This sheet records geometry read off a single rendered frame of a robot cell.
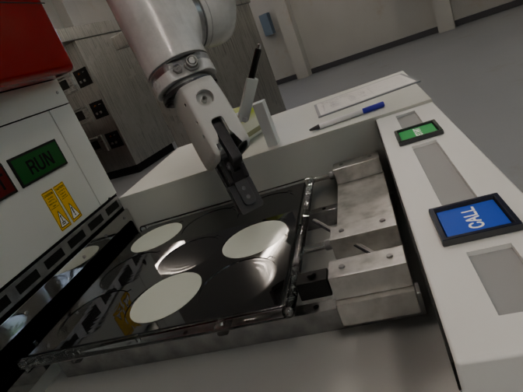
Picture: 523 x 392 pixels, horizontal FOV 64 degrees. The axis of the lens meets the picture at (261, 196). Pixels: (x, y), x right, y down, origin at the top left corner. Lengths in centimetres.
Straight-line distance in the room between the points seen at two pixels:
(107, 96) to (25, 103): 601
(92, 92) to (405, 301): 659
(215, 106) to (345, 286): 25
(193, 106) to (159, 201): 40
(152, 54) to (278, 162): 34
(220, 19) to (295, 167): 31
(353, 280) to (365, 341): 8
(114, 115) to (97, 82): 52
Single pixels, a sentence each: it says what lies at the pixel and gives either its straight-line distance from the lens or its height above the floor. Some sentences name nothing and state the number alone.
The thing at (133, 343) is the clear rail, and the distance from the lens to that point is 52.
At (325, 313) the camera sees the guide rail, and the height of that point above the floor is 85.
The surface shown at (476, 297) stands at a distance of 30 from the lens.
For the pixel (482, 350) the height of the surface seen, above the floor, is 96.
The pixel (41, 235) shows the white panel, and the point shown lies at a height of 100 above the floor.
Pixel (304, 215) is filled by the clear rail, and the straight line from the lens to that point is 61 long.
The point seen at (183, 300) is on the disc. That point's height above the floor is 90.
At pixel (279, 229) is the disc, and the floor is 90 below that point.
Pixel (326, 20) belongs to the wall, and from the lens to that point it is 1043.
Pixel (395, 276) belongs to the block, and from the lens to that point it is 45.
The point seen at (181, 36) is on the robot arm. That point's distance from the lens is 55.
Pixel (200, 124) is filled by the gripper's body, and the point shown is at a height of 109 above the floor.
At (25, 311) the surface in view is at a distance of 69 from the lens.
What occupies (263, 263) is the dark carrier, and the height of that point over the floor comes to 90.
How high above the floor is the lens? 115
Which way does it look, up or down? 19 degrees down
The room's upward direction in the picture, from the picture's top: 22 degrees counter-clockwise
